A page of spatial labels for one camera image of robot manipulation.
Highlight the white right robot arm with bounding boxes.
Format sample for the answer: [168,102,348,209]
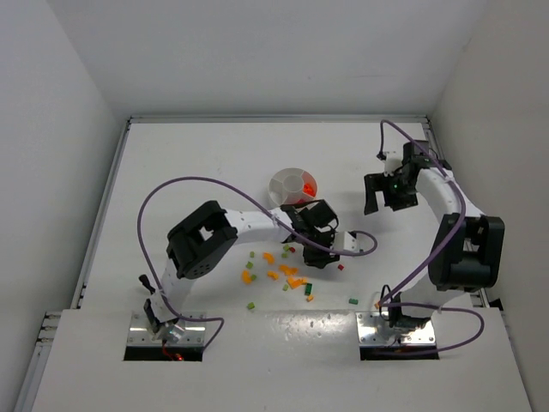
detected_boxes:
[364,141,505,329]

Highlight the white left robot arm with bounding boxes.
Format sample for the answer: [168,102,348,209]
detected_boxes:
[144,200,341,335]

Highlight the orange legos in container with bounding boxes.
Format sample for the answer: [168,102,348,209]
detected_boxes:
[303,184,316,197]

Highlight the yellow long lego brick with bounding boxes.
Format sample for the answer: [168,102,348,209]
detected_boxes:
[287,277,307,289]

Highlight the yellow curved lego piece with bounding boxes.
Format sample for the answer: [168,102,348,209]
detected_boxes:
[241,270,252,284]

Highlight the white divided round container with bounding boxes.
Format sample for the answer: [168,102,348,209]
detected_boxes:
[268,167,318,208]

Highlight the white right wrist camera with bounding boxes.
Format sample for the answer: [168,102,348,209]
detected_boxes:
[382,151,402,176]

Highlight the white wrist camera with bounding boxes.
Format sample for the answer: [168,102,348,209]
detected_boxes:
[382,151,402,176]
[333,232,362,257]

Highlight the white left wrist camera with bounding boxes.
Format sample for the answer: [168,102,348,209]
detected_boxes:
[333,232,362,257]

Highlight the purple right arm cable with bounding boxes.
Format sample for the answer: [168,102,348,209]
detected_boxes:
[377,119,486,356]

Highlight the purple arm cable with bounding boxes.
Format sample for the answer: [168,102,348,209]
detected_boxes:
[377,119,486,356]
[136,176,379,348]

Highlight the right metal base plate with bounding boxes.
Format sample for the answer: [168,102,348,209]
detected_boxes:
[355,312,437,348]

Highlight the metal base plate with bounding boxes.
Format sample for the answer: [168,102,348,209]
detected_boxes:
[355,312,437,348]
[127,312,206,348]

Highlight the aluminium frame rail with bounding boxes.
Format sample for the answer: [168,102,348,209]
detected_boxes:
[422,115,488,308]

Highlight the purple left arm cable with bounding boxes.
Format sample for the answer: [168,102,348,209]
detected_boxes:
[136,176,379,348]

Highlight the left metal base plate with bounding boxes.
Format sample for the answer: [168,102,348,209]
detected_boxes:
[127,312,206,348]

